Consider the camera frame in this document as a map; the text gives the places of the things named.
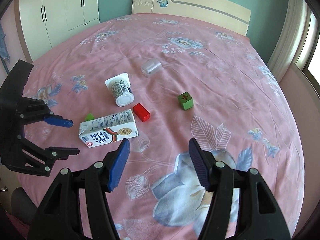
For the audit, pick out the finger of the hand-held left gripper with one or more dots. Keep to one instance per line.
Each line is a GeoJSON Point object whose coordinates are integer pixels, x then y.
{"type": "Point", "coordinates": [62, 152]}
{"type": "Point", "coordinates": [58, 122]}

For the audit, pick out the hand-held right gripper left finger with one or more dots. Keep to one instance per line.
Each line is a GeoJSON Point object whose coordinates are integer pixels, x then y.
{"type": "Point", "coordinates": [120, 162]}

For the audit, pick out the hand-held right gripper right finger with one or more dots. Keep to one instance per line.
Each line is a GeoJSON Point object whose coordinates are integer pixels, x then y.
{"type": "Point", "coordinates": [197, 160]}

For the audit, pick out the white milk carton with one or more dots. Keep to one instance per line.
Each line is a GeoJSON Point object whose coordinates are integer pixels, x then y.
{"type": "Point", "coordinates": [107, 128]}

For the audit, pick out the white yogurt cup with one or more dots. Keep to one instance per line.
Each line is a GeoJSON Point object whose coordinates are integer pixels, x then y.
{"type": "Point", "coordinates": [120, 90]}

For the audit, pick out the translucent plastic cup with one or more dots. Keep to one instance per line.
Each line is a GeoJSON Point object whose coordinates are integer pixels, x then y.
{"type": "Point", "coordinates": [151, 67]}

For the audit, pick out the small green block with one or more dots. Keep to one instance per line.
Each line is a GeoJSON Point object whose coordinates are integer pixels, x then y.
{"type": "Point", "coordinates": [89, 117]}

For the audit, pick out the blue hanging cloth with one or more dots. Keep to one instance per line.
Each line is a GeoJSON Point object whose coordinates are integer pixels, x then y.
{"type": "Point", "coordinates": [3, 45]}

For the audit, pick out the red wooden block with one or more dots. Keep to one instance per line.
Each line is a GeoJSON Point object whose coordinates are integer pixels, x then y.
{"type": "Point", "coordinates": [141, 112]}

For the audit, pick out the green wooden cube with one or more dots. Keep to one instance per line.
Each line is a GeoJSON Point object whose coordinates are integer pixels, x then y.
{"type": "Point", "coordinates": [185, 101]}

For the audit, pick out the pink floral bedsheet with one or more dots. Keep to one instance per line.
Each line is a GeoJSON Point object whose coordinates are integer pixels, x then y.
{"type": "Point", "coordinates": [200, 80]}

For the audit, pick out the pink quilted cloth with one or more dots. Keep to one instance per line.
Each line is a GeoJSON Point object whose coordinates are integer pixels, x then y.
{"type": "Point", "coordinates": [17, 223]}

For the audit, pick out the white wardrobe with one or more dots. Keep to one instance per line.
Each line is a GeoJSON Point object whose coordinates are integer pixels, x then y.
{"type": "Point", "coordinates": [62, 5]}

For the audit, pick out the cream curtain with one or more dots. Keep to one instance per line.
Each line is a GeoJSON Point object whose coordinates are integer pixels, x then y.
{"type": "Point", "coordinates": [287, 42]}

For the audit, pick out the cream headboard with butterfly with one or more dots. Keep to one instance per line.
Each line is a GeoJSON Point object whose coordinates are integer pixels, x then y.
{"type": "Point", "coordinates": [200, 7]}

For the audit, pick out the window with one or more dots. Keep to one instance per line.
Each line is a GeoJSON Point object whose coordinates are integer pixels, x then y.
{"type": "Point", "coordinates": [315, 55]}

